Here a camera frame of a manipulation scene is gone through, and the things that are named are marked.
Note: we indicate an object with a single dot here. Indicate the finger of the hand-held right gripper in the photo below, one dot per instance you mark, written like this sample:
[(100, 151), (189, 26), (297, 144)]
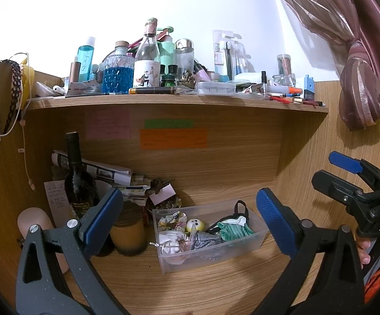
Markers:
[(336, 185), (345, 163)]

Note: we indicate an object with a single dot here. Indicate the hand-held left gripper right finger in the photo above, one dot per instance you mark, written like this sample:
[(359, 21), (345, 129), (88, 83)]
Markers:
[(275, 223)]

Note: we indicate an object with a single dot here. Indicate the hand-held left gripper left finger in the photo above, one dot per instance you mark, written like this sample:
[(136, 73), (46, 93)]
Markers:
[(103, 223)]

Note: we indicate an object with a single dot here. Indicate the black face mask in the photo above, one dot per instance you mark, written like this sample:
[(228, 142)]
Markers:
[(239, 218)]

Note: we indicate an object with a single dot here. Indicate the green striped cloth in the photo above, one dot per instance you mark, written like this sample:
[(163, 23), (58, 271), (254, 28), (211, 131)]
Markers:
[(234, 231)]

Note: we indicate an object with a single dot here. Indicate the floral cloth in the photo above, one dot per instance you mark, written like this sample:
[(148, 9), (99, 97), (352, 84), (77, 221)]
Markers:
[(172, 221)]

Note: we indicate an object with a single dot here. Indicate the grey knit cloth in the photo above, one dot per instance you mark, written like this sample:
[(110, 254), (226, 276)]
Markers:
[(206, 240)]

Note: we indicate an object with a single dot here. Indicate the clear plastic box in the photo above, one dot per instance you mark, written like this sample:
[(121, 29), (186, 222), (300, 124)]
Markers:
[(209, 259)]

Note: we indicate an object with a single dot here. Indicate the yellow round plush toy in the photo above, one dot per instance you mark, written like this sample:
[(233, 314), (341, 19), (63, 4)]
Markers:
[(196, 225)]

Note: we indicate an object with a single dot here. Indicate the person's right hand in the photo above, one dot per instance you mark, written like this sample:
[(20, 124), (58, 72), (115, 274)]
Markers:
[(364, 251)]

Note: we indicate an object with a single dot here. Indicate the amber jar with lid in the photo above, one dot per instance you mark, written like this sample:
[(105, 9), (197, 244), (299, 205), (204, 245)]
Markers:
[(127, 236)]

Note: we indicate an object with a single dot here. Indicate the dark wine bottle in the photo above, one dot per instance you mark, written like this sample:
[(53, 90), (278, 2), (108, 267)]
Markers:
[(78, 183)]

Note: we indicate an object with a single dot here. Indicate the stack of papers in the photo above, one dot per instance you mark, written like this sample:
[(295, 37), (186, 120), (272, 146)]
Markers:
[(137, 192)]

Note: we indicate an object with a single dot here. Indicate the rolled newspaper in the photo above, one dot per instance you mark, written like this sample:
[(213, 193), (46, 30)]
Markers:
[(111, 174)]

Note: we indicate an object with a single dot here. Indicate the white paper note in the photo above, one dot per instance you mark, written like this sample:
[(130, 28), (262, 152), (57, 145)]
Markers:
[(57, 203)]

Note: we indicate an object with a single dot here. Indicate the small pink box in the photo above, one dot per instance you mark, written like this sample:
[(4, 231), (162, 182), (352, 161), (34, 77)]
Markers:
[(160, 197)]

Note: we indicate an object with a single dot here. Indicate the pink cylinder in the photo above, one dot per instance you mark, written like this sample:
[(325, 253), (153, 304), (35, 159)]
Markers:
[(35, 218)]

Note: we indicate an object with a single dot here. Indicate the pile of small trinkets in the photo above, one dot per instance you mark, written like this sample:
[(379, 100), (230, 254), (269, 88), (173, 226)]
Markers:
[(170, 204)]

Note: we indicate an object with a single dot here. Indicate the mauve striped curtain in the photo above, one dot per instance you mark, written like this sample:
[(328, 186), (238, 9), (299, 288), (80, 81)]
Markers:
[(364, 82)]

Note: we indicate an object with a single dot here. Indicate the blue plastic block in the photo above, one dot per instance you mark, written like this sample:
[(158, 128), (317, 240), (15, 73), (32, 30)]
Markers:
[(309, 87)]

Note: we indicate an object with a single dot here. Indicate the pile of pens and cosmetics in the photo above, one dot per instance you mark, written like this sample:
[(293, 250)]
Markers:
[(285, 99)]

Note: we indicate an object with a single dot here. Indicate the orange capped marker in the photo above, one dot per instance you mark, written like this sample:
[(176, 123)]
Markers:
[(295, 90)]

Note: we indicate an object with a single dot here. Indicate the pink sticky note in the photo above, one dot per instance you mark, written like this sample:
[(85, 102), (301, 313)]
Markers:
[(108, 124)]

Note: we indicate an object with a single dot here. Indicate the small glass jar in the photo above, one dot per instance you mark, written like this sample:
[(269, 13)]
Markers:
[(283, 80)]

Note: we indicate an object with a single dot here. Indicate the orange sticky note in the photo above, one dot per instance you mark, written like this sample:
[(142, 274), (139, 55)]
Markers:
[(173, 138)]

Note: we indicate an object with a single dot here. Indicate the clear tube of brown sticks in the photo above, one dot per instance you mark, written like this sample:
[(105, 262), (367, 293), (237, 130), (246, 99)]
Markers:
[(284, 65)]

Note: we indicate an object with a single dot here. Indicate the black capped vial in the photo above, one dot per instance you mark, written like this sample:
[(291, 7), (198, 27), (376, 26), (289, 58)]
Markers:
[(264, 78)]

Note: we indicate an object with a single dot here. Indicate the green sticky note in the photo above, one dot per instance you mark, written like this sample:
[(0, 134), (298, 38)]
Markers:
[(168, 124)]

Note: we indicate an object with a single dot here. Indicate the white flat box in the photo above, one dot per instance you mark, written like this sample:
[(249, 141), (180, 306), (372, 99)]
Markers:
[(249, 78)]

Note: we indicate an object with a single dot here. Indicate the wooden shelf board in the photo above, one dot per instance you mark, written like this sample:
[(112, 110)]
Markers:
[(177, 102)]

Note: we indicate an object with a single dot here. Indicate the black gold cylindrical tube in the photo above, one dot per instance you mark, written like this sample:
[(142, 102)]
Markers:
[(154, 91)]

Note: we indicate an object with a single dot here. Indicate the faceted glass bottle blue liquid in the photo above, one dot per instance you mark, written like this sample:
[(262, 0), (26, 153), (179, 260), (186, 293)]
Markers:
[(117, 78)]

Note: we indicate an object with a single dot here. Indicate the clear lidded plastic container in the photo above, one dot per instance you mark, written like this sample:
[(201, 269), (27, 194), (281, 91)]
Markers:
[(216, 88)]

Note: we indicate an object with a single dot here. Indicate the brown cosmetic tube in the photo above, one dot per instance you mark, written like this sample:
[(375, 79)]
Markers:
[(75, 73)]

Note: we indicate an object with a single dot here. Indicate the yellow hanging item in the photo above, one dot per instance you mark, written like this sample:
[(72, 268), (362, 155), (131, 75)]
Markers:
[(27, 85)]

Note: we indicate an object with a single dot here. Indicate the dark green ink bottle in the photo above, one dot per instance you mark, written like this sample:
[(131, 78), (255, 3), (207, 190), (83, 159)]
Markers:
[(169, 78)]

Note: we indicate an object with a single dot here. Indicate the tall teal plastic bottle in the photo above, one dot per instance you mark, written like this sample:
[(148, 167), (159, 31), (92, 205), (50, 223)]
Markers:
[(85, 62)]

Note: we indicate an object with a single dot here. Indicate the clear printed bottle pink cap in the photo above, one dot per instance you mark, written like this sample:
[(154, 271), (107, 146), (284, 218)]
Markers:
[(147, 65)]

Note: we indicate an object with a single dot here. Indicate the pink bottle black cap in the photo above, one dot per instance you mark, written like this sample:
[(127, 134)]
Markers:
[(202, 73)]

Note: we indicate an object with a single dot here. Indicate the black braided headband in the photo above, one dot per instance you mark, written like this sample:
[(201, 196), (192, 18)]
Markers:
[(14, 82)]

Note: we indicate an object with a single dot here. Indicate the clear toothbrush blister pack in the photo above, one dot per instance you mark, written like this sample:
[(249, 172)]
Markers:
[(221, 52)]

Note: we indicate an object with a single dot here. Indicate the mint green pump bottle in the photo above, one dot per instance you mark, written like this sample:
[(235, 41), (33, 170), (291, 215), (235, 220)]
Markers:
[(167, 51)]

